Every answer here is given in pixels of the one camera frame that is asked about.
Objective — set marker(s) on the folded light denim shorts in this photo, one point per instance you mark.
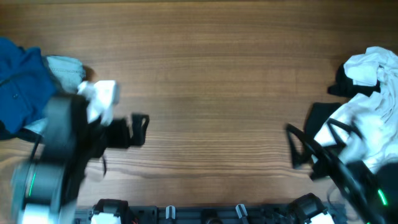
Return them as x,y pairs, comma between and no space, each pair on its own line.
57,74

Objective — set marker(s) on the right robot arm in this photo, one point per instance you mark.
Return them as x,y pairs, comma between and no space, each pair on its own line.
372,195

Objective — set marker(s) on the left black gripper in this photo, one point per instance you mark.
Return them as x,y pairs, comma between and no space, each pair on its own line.
139,129

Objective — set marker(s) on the white garment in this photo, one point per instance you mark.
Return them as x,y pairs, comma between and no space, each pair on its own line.
375,116

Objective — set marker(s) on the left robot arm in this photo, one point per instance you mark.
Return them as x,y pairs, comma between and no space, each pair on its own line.
46,188

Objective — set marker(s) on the black garment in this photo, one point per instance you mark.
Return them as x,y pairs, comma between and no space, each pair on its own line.
320,112

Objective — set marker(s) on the dark garment under shorts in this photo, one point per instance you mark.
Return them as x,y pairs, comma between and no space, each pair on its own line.
25,134

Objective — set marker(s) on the blue t-shirt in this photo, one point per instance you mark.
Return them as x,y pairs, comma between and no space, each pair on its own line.
15,60

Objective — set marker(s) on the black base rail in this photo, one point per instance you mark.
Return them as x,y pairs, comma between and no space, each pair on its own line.
307,209

